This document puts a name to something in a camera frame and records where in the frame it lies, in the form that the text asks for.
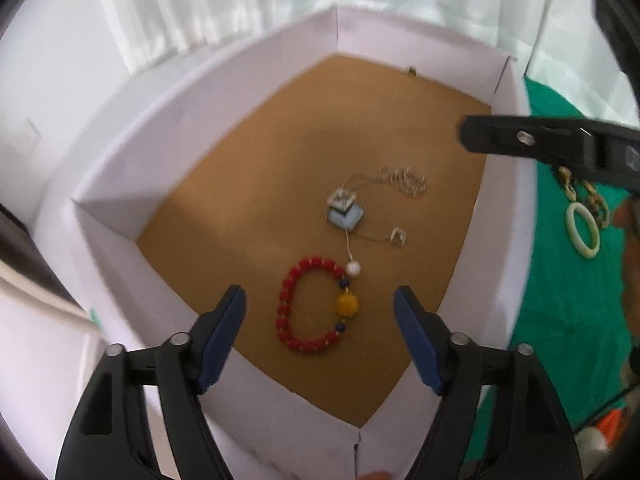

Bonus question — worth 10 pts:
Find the gold chain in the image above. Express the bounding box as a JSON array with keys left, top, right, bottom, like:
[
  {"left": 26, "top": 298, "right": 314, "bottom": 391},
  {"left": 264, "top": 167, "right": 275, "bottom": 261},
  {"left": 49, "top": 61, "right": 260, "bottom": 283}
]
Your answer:
[{"left": 557, "top": 166, "right": 578, "bottom": 200}]

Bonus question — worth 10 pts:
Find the wooden bead bracelet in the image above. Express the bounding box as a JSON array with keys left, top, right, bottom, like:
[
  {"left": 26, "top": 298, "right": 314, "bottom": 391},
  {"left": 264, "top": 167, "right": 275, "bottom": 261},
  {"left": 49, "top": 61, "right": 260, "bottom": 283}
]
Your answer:
[{"left": 581, "top": 179, "right": 612, "bottom": 229}]

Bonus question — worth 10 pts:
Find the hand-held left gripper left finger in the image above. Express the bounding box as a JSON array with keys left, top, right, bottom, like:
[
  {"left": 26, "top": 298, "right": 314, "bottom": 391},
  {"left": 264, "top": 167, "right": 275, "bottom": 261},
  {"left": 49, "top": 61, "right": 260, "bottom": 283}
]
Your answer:
[{"left": 54, "top": 284, "right": 247, "bottom": 480}]

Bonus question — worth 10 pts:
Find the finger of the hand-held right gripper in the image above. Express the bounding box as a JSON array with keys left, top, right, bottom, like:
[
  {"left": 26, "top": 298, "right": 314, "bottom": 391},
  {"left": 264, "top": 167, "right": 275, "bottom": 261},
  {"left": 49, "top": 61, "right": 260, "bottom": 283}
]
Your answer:
[{"left": 459, "top": 114, "right": 640, "bottom": 192}]

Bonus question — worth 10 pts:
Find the red bead bracelet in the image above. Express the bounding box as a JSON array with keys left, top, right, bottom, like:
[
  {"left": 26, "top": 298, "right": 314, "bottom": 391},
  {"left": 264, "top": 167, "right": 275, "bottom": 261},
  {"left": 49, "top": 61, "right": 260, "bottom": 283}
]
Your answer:
[{"left": 274, "top": 256, "right": 361, "bottom": 351}]

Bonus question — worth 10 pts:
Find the silver chain pendant necklace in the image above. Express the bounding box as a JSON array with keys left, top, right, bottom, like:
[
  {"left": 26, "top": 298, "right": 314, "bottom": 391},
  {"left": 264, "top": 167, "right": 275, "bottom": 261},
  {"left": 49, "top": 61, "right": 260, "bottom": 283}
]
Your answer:
[{"left": 326, "top": 164, "right": 429, "bottom": 279}]

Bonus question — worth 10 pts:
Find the white curtain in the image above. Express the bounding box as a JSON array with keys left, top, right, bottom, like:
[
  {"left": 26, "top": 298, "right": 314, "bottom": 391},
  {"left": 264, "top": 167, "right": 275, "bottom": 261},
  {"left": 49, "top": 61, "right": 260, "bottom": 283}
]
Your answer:
[{"left": 92, "top": 0, "right": 596, "bottom": 81}]

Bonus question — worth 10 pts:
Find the white jade bangle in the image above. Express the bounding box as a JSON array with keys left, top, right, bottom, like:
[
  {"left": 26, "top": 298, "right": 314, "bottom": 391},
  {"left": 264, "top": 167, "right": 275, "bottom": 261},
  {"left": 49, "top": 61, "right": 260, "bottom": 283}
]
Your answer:
[{"left": 565, "top": 202, "right": 601, "bottom": 259}]

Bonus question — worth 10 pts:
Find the orange and white object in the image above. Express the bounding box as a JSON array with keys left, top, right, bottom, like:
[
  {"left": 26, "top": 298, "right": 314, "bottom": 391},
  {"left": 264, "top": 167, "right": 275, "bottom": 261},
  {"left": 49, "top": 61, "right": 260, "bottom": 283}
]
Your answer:
[{"left": 574, "top": 406, "right": 627, "bottom": 462}]

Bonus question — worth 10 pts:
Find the green cloth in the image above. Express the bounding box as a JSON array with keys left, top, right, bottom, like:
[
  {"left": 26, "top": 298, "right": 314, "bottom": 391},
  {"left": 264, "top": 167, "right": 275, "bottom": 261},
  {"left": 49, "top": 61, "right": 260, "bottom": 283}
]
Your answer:
[{"left": 462, "top": 75, "right": 633, "bottom": 463}]

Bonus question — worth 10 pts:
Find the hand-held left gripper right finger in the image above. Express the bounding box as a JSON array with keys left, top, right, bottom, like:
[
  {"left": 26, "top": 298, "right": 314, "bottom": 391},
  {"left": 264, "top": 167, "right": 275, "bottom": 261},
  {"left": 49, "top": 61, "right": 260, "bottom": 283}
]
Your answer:
[{"left": 393, "top": 285, "right": 583, "bottom": 480}]

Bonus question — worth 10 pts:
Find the white box with cork bottom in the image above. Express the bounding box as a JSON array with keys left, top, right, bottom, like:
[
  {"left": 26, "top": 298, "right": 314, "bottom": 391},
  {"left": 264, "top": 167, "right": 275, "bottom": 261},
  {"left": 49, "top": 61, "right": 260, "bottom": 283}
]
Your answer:
[{"left": 30, "top": 4, "right": 538, "bottom": 480}]

